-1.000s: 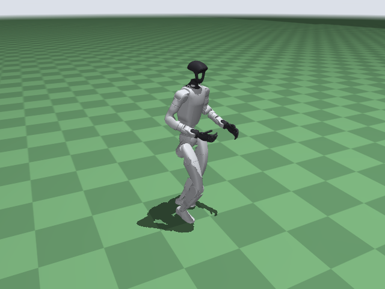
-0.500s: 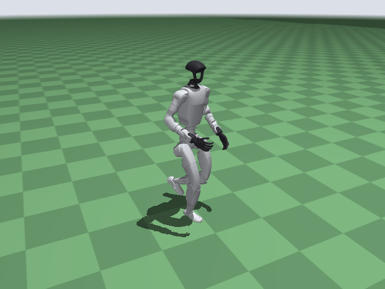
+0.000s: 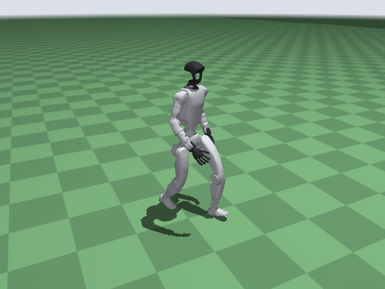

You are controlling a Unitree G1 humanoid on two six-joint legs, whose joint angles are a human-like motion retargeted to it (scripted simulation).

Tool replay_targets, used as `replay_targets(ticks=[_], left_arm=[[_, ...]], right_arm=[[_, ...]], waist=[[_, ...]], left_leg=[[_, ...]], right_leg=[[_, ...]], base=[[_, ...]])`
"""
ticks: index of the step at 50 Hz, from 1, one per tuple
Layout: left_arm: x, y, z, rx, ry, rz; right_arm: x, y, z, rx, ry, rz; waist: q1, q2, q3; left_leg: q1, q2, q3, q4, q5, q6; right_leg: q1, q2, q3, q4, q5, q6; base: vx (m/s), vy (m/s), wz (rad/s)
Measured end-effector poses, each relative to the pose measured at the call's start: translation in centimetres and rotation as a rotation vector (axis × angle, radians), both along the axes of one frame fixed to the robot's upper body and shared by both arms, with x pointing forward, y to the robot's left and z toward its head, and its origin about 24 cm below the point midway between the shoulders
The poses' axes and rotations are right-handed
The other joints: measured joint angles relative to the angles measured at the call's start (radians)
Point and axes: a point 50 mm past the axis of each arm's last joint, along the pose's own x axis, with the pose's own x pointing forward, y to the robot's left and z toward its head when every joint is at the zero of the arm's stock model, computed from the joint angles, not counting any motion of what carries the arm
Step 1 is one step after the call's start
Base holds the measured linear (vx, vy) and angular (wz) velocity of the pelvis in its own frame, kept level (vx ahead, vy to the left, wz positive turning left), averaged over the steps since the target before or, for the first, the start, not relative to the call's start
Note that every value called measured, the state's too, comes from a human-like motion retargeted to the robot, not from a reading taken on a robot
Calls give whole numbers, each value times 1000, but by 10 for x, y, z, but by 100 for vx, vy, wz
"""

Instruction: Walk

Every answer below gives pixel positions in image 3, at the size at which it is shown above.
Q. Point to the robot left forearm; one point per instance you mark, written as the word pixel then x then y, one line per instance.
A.
pixel 203 122

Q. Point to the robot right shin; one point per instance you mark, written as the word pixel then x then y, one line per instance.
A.
pixel 171 189

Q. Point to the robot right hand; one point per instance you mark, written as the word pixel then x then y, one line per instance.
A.
pixel 198 154

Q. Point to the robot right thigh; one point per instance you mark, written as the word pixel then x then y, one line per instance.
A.
pixel 182 163

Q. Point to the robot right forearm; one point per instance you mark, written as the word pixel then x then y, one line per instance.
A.
pixel 178 131

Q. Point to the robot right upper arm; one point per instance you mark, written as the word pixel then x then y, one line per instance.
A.
pixel 178 100

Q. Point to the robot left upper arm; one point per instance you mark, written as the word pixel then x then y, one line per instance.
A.
pixel 206 91

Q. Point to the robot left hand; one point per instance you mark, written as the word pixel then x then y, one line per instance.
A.
pixel 209 134

